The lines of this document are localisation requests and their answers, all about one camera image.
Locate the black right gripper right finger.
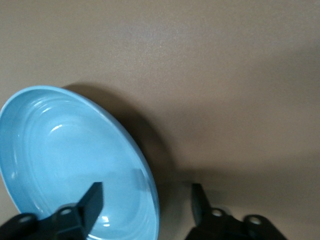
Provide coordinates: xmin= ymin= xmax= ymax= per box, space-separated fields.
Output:
xmin=191 ymin=183 xmax=286 ymax=240

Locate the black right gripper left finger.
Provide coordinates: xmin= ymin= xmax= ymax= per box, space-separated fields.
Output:
xmin=0 ymin=181 xmax=105 ymax=240

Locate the blue plate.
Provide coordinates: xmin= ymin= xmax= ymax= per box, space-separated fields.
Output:
xmin=0 ymin=85 xmax=161 ymax=240

